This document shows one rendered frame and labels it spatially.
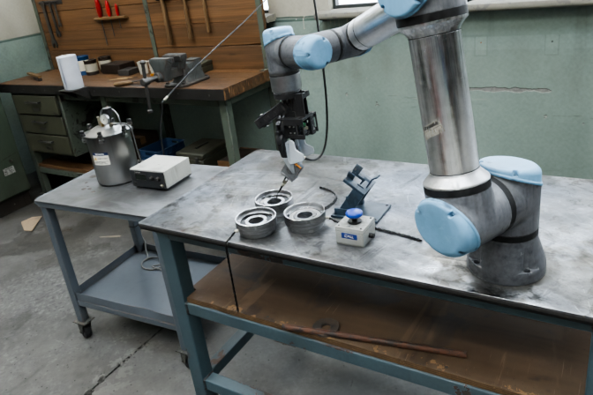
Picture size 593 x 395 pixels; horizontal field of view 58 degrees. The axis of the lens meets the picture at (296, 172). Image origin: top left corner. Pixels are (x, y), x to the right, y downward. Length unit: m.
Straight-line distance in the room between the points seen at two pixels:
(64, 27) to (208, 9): 1.34
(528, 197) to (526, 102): 1.71
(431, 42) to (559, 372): 0.78
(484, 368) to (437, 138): 0.59
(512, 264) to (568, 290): 0.11
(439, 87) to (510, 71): 1.83
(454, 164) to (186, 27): 2.65
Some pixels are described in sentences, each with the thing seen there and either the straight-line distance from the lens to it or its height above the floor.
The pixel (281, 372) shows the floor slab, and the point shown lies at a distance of 2.13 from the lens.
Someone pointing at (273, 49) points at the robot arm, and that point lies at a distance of 1.26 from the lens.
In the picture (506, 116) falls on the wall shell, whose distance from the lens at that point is 2.78.
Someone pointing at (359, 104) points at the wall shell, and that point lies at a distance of 2.99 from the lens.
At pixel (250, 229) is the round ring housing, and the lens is 1.31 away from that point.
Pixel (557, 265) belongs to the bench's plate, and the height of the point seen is 0.80.
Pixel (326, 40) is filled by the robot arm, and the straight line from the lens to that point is 1.19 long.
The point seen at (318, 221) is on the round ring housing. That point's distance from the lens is 1.30.
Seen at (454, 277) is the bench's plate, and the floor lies 0.80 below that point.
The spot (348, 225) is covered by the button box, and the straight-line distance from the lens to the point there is 1.24.
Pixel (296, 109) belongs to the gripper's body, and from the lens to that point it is 1.30.
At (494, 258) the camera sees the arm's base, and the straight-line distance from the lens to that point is 1.10.
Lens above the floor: 1.43
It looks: 22 degrees down
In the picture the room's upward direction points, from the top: 7 degrees counter-clockwise
